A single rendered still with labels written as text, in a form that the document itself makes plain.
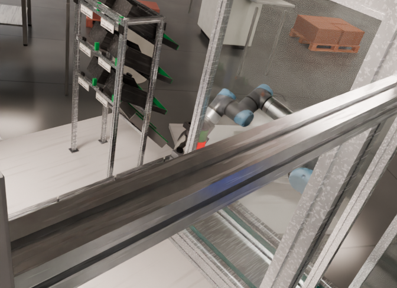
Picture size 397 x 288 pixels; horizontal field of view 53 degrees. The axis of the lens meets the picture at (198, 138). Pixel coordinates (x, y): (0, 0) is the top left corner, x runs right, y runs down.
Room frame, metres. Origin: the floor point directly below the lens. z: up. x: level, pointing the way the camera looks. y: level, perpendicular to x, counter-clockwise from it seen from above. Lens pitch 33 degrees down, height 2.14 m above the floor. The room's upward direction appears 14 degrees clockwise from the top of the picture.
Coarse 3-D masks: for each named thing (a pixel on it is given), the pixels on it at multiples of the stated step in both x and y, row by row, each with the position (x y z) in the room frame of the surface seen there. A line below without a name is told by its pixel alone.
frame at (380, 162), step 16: (336, 0) 0.95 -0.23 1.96; (352, 0) 0.93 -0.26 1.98; (384, 144) 0.80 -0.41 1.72; (384, 160) 0.79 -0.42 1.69; (368, 176) 0.79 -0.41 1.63; (368, 192) 0.78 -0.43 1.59; (352, 208) 0.80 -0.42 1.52; (352, 224) 0.80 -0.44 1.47; (336, 240) 0.79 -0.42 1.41; (320, 256) 0.80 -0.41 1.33; (320, 272) 0.78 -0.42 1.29
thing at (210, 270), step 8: (184, 232) 1.12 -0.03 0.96; (176, 240) 1.13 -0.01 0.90; (184, 240) 1.11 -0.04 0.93; (192, 240) 1.09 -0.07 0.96; (184, 248) 1.09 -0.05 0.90; (192, 248) 1.07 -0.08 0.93; (200, 248) 1.06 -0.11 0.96; (184, 256) 1.09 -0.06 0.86; (192, 256) 1.06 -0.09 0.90; (200, 256) 1.05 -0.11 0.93; (208, 256) 1.03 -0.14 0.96; (200, 264) 1.03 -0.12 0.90; (208, 264) 1.02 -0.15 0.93; (216, 264) 1.00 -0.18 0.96; (200, 272) 1.03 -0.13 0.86; (208, 272) 1.01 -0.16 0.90; (216, 272) 0.99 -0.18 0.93; (224, 272) 0.98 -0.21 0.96; (208, 280) 1.00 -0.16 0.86; (216, 280) 0.98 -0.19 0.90; (224, 280) 0.96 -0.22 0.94; (232, 280) 0.95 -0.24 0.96
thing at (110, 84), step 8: (112, 72) 1.53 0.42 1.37; (112, 80) 1.50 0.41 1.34; (128, 80) 1.59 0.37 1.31; (112, 88) 1.47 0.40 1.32; (128, 88) 1.46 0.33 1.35; (136, 88) 1.48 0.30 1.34; (128, 96) 1.46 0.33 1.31; (136, 96) 1.48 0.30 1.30; (144, 96) 1.51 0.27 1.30; (136, 104) 1.49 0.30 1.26; (144, 104) 1.51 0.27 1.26; (152, 104) 1.63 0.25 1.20; (160, 104) 1.64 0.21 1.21; (160, 112) 1.57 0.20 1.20
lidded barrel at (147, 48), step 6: (132, 36) 4.01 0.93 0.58; (138, 36) 4.03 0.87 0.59; (138, 42) 4.04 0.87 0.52; (144, 42) 4.08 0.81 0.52; (144, 48) 4.09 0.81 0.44; (150, 48) 4.17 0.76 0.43; (150, 54) 4.20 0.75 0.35; (114, 60) 4.04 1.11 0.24; (126, 66) 4.02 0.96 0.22; (126, 72) 4.03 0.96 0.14; (132, 72) 4.05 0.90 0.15; (138, 78) 4.10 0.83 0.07; (144, 78) 4.18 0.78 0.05
